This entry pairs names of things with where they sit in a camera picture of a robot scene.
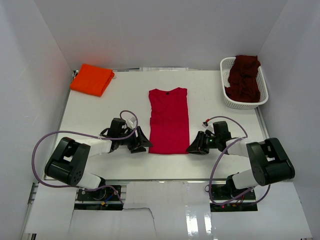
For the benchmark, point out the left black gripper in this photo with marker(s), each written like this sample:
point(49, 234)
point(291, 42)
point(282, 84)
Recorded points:
point(143, 141)

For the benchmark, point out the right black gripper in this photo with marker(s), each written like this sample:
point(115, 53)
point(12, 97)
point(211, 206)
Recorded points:
point(197, 145)

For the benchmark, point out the bright red t shirt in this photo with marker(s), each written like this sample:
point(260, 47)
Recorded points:
point(169, 121)

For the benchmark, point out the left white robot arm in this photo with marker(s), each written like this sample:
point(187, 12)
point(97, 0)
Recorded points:
point(68, 162)

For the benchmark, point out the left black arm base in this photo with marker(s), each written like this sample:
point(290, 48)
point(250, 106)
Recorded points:
point(100, 200)

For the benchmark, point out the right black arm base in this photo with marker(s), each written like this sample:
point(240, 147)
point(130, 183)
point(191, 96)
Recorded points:
point(245, 203)

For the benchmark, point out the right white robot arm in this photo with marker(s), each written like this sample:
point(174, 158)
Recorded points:
point(269, 162)

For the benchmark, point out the dark maroon t shirt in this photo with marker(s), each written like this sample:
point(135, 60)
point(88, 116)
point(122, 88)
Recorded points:
point(242, 80)

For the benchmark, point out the white printed label strip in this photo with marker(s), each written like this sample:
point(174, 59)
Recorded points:
point(163, 69)

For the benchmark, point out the folded orange t shirt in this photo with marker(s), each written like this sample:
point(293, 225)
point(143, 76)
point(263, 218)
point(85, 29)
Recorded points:
point(92, 80)

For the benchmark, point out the white plastic basket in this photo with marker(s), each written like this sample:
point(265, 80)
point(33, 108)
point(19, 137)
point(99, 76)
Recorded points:
point(225, 66)

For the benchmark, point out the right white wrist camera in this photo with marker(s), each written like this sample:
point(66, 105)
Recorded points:
point(208, 126)

